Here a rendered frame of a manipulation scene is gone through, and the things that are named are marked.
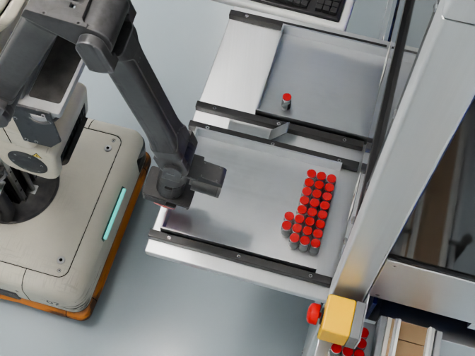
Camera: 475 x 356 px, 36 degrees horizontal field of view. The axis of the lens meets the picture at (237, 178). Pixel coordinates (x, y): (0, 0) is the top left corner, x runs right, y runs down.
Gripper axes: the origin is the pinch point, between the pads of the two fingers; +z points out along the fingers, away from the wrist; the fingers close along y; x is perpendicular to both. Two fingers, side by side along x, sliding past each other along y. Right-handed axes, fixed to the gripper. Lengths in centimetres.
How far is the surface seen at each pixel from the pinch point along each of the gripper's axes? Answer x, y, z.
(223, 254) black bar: -7.4, 15.0, -1.2
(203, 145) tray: 17.6, 3.4, 2.4
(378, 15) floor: 144, 52, 82
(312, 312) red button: -18.3, 33.3, -15.9
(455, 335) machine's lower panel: -11, 65, -8
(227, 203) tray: 5.0, 12.6, 1.0
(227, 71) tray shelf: 39.2, 3.1, 2.5
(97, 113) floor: 68, -40, 99
